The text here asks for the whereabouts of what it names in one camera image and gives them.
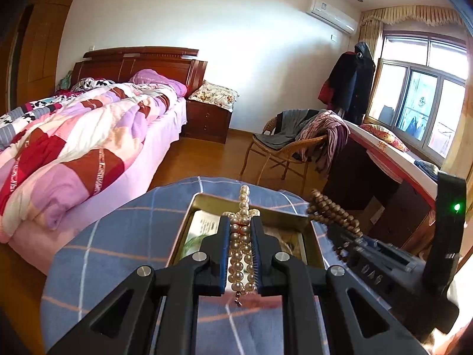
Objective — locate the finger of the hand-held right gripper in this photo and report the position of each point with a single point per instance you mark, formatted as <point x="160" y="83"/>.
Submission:
<point x="345" y="238"/>

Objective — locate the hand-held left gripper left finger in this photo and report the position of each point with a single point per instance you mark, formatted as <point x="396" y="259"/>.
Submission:
<point x="223" y="262"/>

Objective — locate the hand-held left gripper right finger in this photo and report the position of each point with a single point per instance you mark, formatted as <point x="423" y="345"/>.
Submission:
<point x="255" y="262"/>

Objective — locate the metal tin box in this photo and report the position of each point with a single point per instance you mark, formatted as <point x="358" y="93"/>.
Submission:
<point x="207" y="201"/>

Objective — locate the printed paper card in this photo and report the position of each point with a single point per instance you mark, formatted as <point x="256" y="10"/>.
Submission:
<point x="199" y="229"/>

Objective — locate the folded blue clothes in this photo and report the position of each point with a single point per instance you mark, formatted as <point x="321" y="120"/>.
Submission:
<point x="427" y="170"/>

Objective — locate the dark desk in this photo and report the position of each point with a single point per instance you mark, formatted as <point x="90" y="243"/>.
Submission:
<point x="354" y="177"/>

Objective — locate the white and red desk cloth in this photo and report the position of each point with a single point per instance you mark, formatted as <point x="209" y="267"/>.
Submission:
<point x="384" y="159"/>

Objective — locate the pink striped clothing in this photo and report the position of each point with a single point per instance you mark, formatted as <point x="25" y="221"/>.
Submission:
<point x="329" y="133"/>

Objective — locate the wicker chair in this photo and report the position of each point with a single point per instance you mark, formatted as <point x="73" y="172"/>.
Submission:
<point x="273" y="155"/>

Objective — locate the floral cushion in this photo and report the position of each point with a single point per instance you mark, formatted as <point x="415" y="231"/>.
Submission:
<point x="386" y="137"/>

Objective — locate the blue checked tablecloth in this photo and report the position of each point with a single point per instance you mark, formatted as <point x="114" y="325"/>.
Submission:
<point x="111" y="266"/>

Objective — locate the grey clothing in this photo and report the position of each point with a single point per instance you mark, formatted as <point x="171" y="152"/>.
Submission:
<point x="281" y="129"/>

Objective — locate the window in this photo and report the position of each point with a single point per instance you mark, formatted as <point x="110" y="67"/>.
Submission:
<point x="417" y="96"/>

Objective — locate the pink bedsheet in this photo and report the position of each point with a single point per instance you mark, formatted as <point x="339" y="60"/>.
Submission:
<point x="155" y="144"/>

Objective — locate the wooden nightstand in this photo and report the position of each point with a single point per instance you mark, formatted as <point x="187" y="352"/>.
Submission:
<point x="205" y="122"/>

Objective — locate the hanging dark coats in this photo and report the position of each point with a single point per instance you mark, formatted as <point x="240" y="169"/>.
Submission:
<point x="351" y="81"/>

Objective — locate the floral pillow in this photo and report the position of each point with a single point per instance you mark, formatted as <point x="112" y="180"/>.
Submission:
<point x="214" y="94"/>

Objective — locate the patchwork quilt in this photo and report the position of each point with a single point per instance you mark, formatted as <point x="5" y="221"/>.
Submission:
<point x="85" y="140"/>

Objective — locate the purple pillow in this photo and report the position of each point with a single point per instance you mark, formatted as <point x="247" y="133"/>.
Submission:
<point x="159" y="79"/>

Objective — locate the wooden bed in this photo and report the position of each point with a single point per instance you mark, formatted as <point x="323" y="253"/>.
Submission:
<point x="140" y="63"/>

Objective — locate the yellow curtain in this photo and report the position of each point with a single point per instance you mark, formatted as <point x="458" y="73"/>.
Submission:
<point x="406" y="14"/>

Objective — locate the white air conditioner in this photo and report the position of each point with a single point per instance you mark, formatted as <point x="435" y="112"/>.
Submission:
<point x="332" y="14"/>

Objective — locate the black and white blanket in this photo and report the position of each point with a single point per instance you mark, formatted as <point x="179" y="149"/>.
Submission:
<point x="88" y="83"/>

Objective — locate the green bag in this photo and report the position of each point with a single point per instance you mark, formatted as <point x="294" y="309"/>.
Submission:
<point x="65" y="80"/>

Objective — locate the wooden wardrobe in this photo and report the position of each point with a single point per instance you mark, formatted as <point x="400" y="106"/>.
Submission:
<point x="40" y="37"/>

